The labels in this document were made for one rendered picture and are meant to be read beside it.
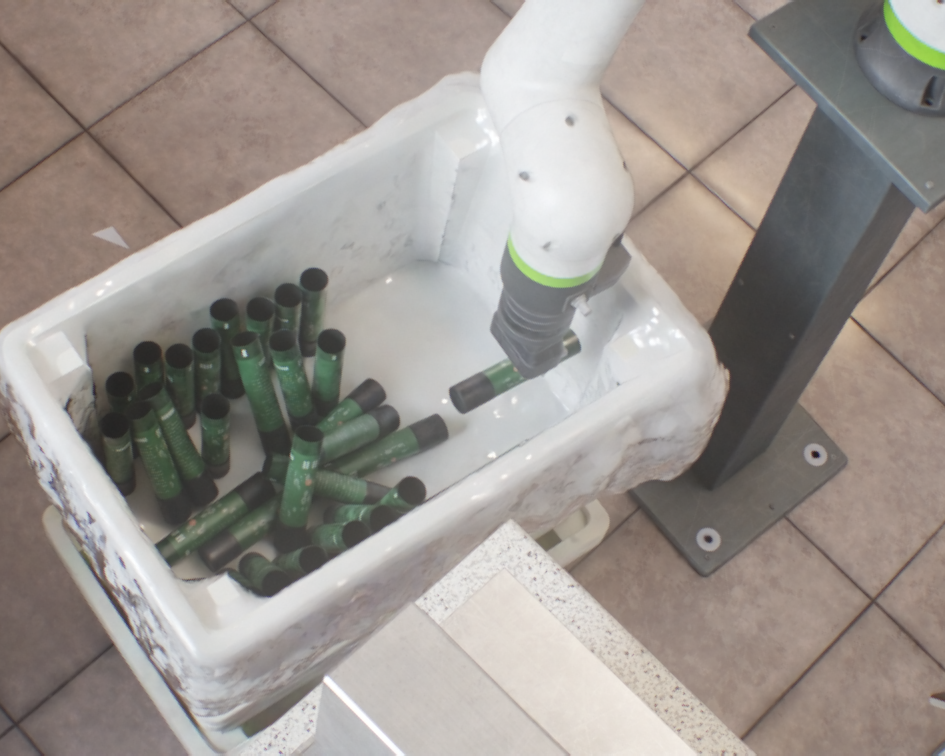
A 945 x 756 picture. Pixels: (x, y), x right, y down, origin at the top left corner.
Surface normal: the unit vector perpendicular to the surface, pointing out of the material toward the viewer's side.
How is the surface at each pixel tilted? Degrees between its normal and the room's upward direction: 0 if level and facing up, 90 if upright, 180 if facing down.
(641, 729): 0
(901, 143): 0
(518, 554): 0
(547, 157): 32
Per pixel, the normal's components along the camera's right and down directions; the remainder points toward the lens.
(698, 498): 0.12, -0.46
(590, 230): 0.21, 0.66
